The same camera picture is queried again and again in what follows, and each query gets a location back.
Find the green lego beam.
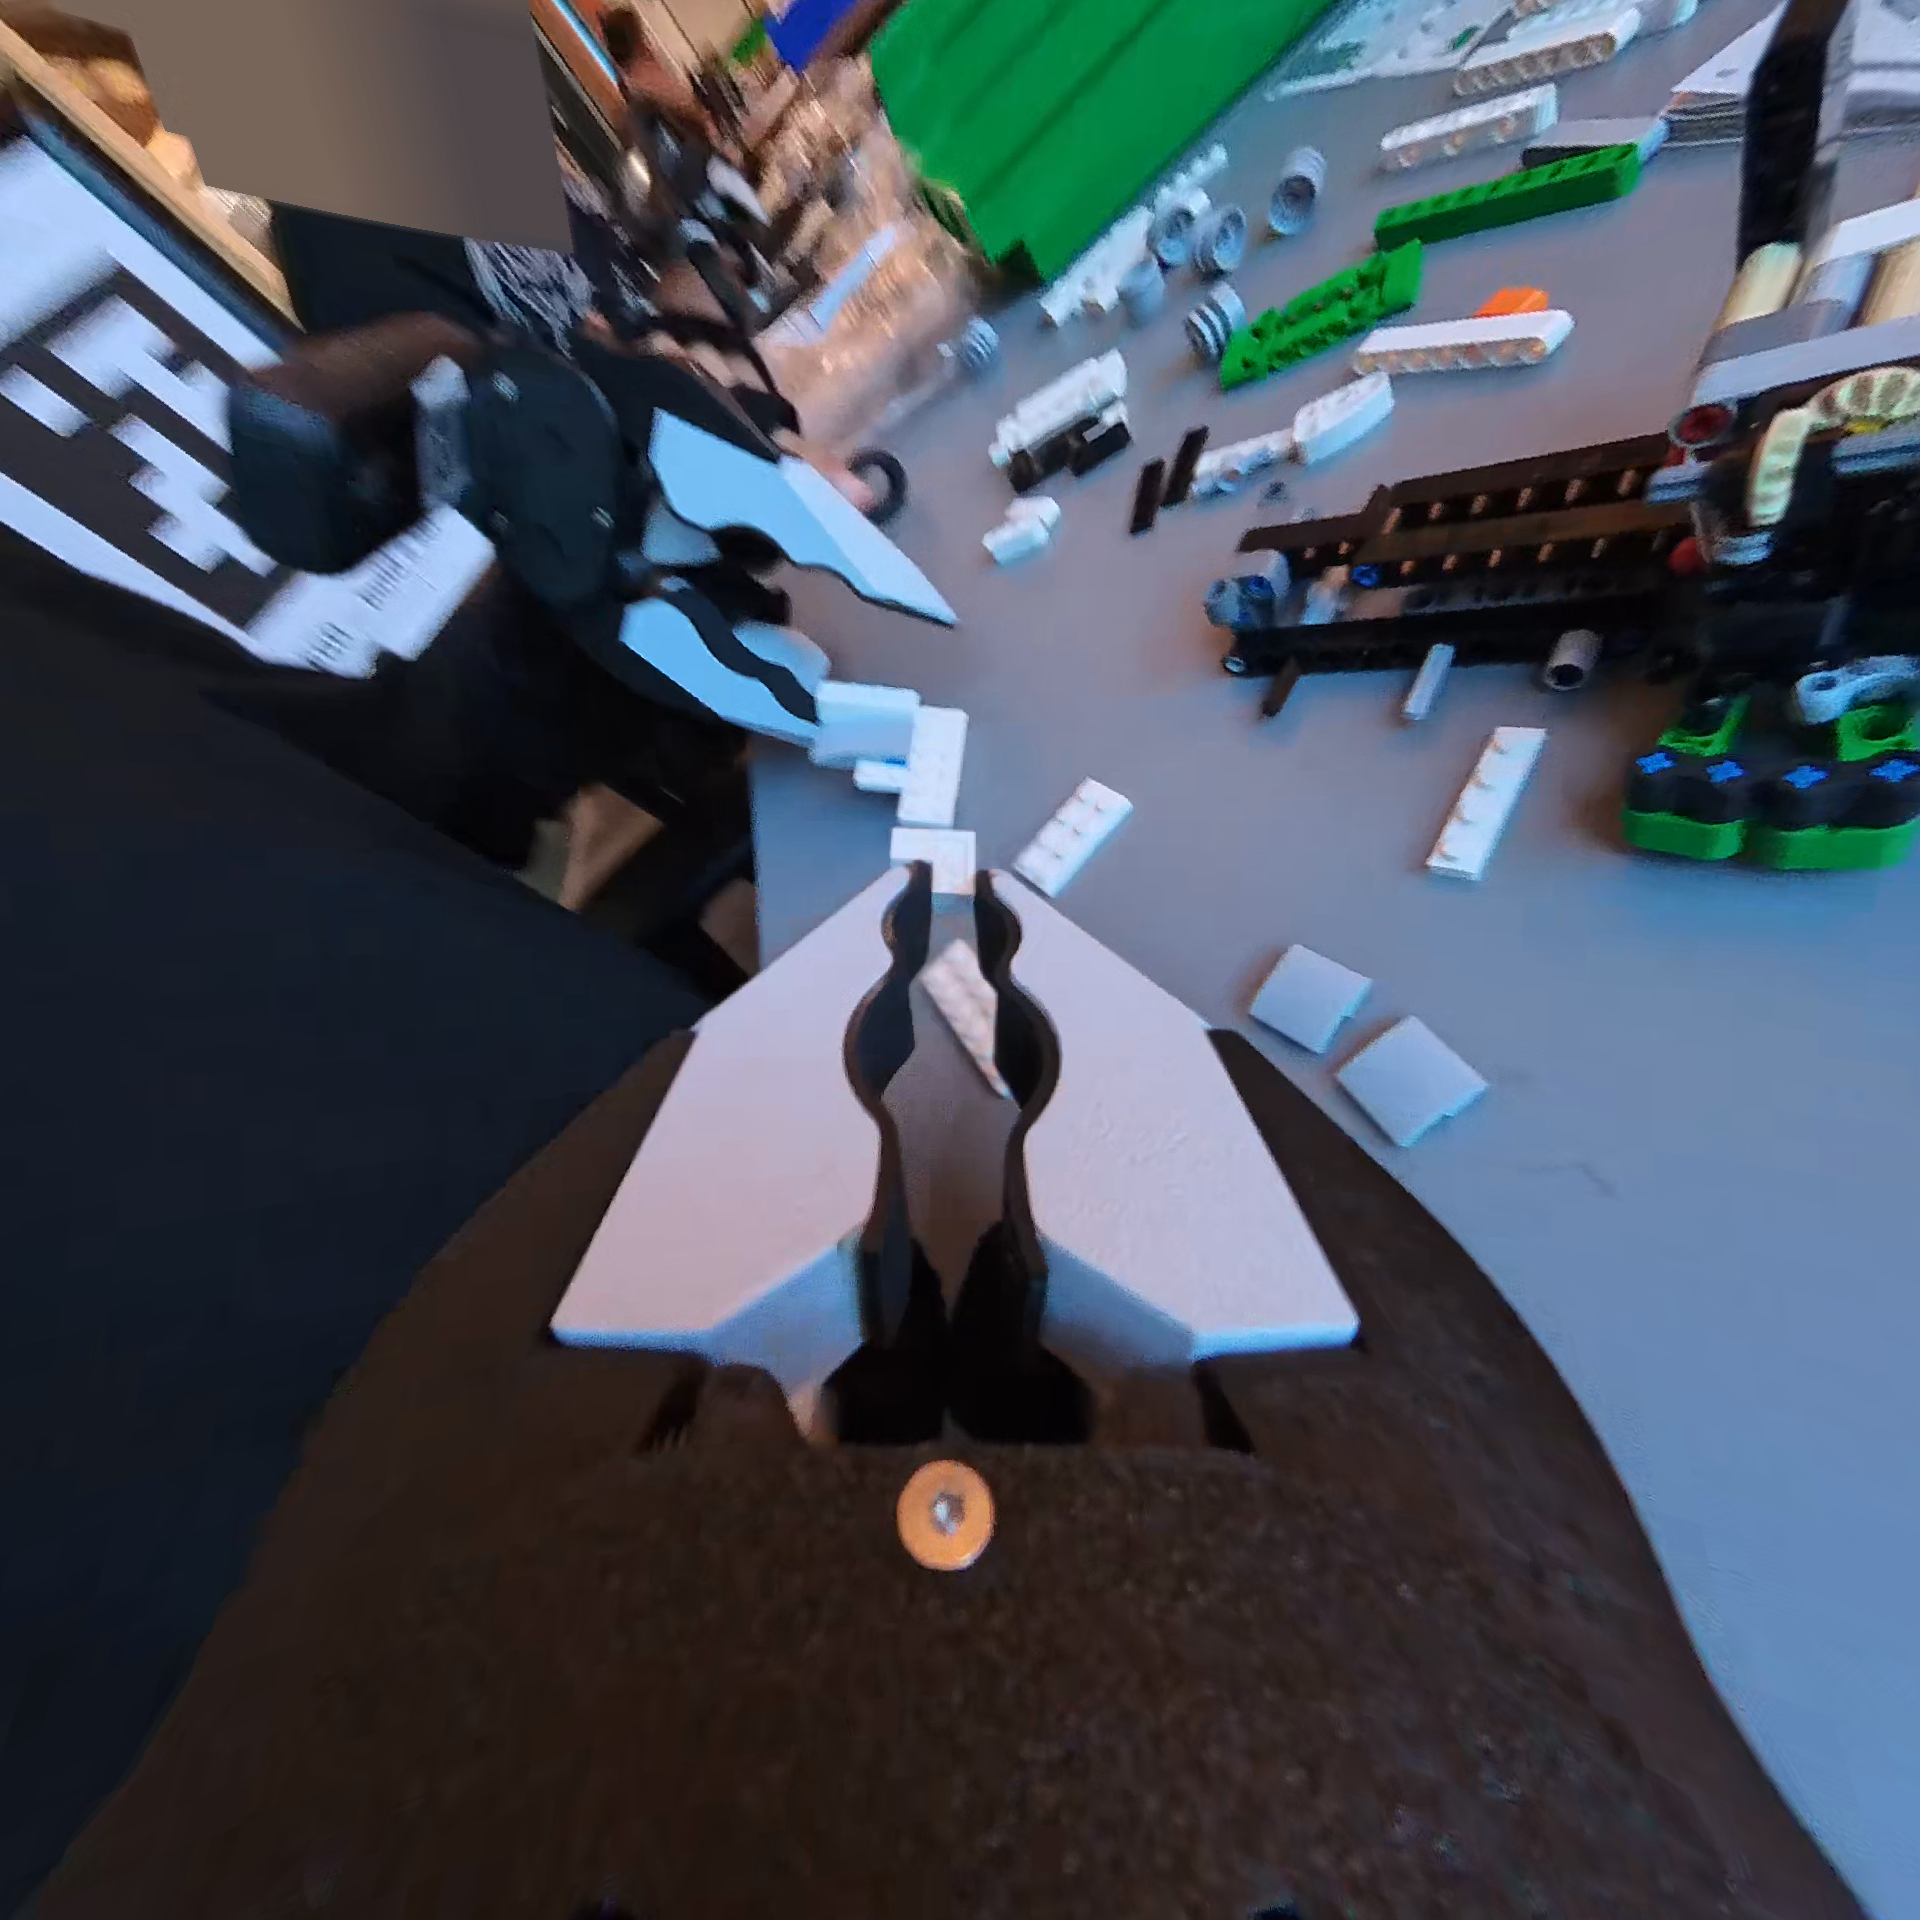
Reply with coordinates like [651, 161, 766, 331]
[1375, 142, 1645, 252]

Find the green lego frame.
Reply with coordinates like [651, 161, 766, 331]
[1218, 239, 1424, 390]

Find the person's torso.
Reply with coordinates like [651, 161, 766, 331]
[0, 524, 722, 1913]

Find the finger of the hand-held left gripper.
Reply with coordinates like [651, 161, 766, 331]
[619, 588, 836, 752]
[648, 407, 963, 630]

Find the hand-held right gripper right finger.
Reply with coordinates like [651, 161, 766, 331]
[973, 866, 1362, 1367]

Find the long white lego plate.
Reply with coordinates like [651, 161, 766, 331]
[1424, 726, 1550, 882]

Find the black lego beam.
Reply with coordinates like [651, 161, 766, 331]
[1012, 415, 1135, 490]

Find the white medium lego beam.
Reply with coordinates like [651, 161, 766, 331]
[990, 352, 1128, 451]

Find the white holed lego beam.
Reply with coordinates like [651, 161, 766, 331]
[1454, 5, 1645, 96]
[1381, 82, 1563, 173]

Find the framed marker sign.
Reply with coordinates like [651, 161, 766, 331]
[0, 89, 498, 677]

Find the white rounded lego liftarm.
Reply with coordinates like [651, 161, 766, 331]
[1292, 373, 1399, 467]

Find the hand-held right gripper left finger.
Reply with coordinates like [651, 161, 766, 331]
[550, 862, 951, 1450]

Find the light grey lego connector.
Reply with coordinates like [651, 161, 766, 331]
[1193, 425, 1301, 497]

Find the green black lego subassembly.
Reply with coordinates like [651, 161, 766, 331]
[1622, 696, 1920, 876]

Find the white long lego beam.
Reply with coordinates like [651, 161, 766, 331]
[1354, 305, 1579, 377]

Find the cluster of white lego pieces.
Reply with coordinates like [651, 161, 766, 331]
[1034, 142, 1232, 323]

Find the green white leaflet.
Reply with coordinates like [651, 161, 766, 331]
[1275, 0, 1519, 77]

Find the green storage bin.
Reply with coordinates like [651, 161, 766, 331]
[871, 0, 1339, 281]

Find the partly built lego truck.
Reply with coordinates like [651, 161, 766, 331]
[1207, 0, 1920, 726]

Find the person's left forearm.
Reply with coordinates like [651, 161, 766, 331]
[194, 570, 752, 901]

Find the small grey lego connector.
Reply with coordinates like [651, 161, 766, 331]
[1792, 653, 1911, 726]

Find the short white lego plate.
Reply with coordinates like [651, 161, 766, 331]
[1012, 776, 1135, 899]

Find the dark grey lego beam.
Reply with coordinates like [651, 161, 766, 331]
[1522, 116, 1670, 167]

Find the thin white lego plate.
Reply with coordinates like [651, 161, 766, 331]
[919, 939, 1018, 1104]

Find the white blue lego assembly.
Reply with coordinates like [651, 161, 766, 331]
[816, 681, 979, 899]

